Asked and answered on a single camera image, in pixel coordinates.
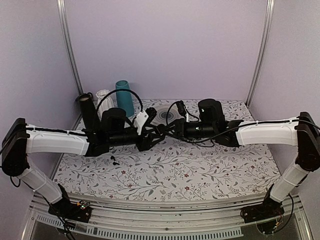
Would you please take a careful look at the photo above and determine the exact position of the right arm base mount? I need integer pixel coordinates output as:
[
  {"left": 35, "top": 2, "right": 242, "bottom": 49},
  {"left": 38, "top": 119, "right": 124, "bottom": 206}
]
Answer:
[{"left": 240, "top": 203, "right": 285, "bottom": 235}]

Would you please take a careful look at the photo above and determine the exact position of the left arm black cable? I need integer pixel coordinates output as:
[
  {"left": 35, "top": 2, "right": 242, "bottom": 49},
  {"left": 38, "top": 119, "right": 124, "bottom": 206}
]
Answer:
[{"left": 96, "top": 89, "right": 145, "bottom": 118}]

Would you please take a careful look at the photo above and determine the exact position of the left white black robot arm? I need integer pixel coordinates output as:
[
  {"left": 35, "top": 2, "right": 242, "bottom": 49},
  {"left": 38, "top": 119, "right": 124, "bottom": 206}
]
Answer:
[{"left": 0, "top": 107, "right": 165, "bottom": 217}]

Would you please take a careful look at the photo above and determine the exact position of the aluminium frame post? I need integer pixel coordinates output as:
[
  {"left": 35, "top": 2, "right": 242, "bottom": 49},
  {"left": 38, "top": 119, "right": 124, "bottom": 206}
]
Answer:
[
  {"left": 245, "top": 0, "right": 275, "bottom": 108},
  {"left": 56, "top": 0, "right": 85, "bottom": 95}
]

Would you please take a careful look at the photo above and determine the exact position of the teal vase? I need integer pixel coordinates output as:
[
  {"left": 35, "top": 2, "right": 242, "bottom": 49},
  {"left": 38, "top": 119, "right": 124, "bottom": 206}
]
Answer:
[{"left": 115, "top": 79, "right": 135, "bottom": 118}]

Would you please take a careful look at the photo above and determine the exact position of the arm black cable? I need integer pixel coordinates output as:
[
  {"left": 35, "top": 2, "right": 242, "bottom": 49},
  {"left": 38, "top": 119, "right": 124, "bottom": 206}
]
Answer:
[
  {"left": 96, "top": 89, "right": 145, "bottom": 118},
  {"left": 166, "top": 101, "right": 301, "bottom": 148}
]

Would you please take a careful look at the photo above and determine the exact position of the white ribbed vase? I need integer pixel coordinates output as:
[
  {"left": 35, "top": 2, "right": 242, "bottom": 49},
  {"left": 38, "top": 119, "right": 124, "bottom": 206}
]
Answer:
[{"left": 95, "top": 89, "right": 115, "bottom": 118}]

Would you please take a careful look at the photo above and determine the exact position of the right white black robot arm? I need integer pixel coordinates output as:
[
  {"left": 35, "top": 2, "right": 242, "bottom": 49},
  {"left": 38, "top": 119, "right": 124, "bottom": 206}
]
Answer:
[{"left": 160, "top": 98, "right": 320, "bottom": 218}]

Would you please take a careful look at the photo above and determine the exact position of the right aluminium frame post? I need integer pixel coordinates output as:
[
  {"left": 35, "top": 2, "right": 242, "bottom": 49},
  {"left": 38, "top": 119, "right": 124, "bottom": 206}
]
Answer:
[{"left": 245, "top": 0, "right": 275, "bottom": 108}]

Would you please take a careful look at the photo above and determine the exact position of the aluminium front rail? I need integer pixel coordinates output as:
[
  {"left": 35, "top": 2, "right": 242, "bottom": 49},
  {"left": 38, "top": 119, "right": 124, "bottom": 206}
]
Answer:
[{"left": 21, "top": 197, "right": 313, "bottom": 240}]

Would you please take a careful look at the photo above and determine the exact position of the spiral patterned plate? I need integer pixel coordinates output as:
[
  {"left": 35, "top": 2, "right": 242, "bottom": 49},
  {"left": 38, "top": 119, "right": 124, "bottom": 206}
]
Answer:
[{"left": 152, "top": 104, "right": 182, "bottom": 125}]

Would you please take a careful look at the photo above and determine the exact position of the left aluminium frame post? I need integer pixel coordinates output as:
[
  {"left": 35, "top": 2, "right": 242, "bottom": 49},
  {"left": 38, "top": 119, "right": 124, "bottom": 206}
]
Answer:
[{"left": 56, "top": 0, "right": 85, "bottom": 95}]

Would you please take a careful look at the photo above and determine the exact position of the floral tablecloth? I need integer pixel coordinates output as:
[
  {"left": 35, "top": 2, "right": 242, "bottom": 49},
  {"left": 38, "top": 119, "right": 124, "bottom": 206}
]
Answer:
[{"left": 51, "top": 98, "right": 285, "bottom": 204}]

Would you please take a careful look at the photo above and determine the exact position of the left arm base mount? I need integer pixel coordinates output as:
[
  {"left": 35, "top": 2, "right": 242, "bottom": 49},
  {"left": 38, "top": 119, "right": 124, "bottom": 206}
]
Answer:
[{"left": 48, "top": 199, "right": 93, "bottom": 223}]

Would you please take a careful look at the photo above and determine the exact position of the black cylinder vase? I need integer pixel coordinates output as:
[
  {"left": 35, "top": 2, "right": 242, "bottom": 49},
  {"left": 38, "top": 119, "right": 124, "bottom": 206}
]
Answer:
[{"left": 76, "top": 93, "right": 100, "bottom": 131}]

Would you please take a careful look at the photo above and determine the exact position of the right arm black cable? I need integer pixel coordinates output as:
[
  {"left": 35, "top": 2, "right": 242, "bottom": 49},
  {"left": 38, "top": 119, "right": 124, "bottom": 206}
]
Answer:
[{"left": 166, "top": 101, "right": 301, "bottom": 148}]

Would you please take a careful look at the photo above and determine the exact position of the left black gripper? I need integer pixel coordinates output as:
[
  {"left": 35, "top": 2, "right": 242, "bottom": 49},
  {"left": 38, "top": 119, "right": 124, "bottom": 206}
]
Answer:
[{"left": 108, "top": 125, "right": 165, "bottom": 152}]

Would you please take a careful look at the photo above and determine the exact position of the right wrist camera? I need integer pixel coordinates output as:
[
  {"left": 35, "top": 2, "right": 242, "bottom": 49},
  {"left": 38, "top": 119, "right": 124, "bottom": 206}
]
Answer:
[{"left": 175, "top": 100, "right": 190, "bottom": 122}]

